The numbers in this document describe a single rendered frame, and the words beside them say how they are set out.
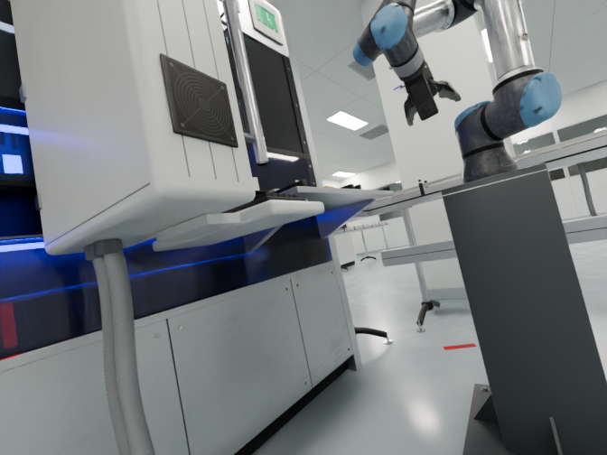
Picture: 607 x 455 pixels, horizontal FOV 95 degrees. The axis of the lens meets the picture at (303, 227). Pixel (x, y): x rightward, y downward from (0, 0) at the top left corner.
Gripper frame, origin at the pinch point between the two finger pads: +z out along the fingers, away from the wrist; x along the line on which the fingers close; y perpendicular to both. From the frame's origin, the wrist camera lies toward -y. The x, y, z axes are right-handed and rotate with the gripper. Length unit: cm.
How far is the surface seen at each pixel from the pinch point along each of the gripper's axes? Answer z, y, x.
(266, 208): -45, -39, 27
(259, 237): -12, -24, 66
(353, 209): 32, -3, 48
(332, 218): 33, -2, 61
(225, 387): -12, -73, 82
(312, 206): -32, -34, 26
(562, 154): 103, 23, -40
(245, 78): -54, -14, 24
